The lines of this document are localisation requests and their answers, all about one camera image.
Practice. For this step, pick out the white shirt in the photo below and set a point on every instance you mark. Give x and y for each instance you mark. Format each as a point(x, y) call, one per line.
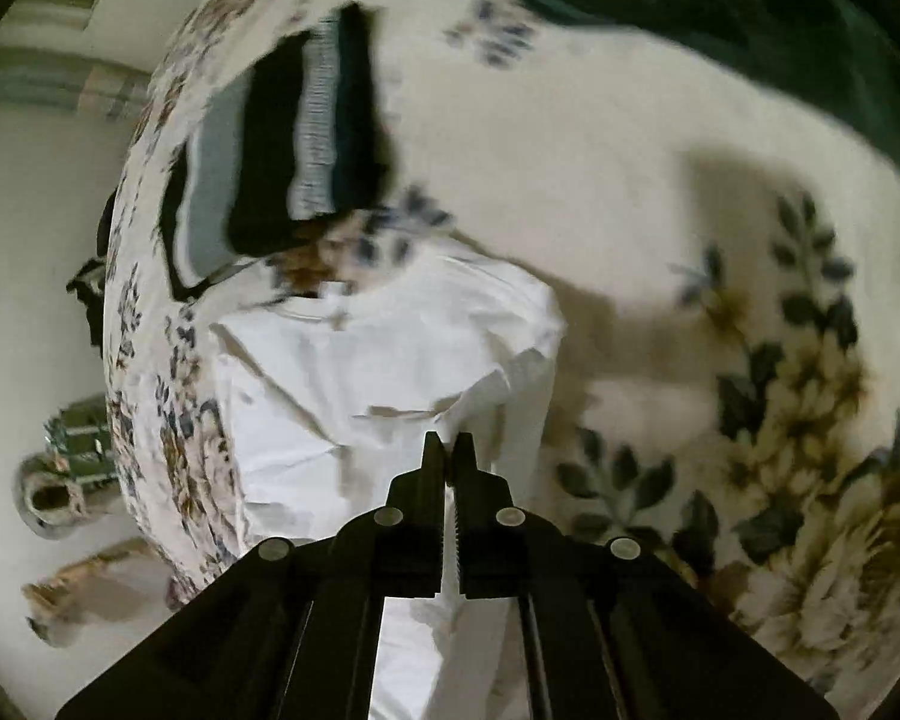
point(390, 367)

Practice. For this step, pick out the dark green blanket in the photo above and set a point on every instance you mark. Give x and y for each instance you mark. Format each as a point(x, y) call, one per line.
point(765, 22)

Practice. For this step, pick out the black object beside bed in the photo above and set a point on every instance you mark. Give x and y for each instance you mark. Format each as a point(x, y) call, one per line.
point(90, 281)

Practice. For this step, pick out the striped cloth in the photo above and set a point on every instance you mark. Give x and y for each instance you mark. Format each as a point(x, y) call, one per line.
point(52, 79)

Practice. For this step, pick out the stack of folded dark clothes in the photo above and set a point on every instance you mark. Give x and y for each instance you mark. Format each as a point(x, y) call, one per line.
point(292, 150)

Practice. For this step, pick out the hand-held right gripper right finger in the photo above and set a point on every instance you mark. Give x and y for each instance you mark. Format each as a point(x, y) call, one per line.
point(465, 484)

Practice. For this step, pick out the green patterned slipper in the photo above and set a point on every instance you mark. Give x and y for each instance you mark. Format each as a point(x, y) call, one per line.
point(64, 465)

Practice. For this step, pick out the tan slipper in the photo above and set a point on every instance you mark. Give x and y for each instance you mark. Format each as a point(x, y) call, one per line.
point(75, 589)

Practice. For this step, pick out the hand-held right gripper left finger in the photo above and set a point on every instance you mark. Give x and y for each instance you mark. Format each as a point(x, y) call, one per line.
point(433, 480)

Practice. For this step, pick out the floral bed sheet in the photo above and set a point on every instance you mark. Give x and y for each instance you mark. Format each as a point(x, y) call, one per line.
point(607, 225)

